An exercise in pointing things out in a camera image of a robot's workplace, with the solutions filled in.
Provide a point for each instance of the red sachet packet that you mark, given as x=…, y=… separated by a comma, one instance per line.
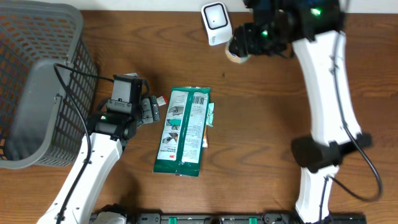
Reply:
x=162, y=100

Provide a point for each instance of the mint green wipes packet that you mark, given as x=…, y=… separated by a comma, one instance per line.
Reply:
x=210, y=114

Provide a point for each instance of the green white sponge package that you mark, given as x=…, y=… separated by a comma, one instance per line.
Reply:
x=181, y=142

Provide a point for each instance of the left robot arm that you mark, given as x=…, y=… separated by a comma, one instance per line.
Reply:
x=107, y=134

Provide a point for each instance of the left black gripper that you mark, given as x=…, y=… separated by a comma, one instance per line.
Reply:
x=150, y=111

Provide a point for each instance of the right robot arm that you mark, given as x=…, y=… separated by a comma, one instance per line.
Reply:
x=313, y=29

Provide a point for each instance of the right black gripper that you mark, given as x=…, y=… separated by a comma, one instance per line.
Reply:
x=244, y=35

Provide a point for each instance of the green-lidded white jar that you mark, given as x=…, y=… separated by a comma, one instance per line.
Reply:
x=234, y=58

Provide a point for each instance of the white barcode scanner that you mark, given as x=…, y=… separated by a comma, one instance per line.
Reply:
x=216, y=23

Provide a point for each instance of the orange white box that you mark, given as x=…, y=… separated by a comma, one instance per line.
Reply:
x=205, y=138

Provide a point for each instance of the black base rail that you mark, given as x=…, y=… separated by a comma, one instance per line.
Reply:
x=155, y=218

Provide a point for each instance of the grey plastic mesh basket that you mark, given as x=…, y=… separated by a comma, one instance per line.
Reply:
x=48, y=84

